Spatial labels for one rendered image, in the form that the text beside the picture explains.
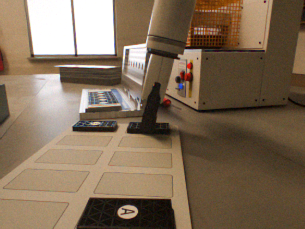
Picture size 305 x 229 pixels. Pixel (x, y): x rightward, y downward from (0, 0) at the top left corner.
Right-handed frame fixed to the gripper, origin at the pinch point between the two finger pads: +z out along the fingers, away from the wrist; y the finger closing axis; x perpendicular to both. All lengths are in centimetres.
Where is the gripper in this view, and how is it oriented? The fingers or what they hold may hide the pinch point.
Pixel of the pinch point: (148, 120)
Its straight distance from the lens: 54.4
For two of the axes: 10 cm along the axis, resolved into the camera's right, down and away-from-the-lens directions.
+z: -2.1, 9.4, 2.7
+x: 9.8, 2.2, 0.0
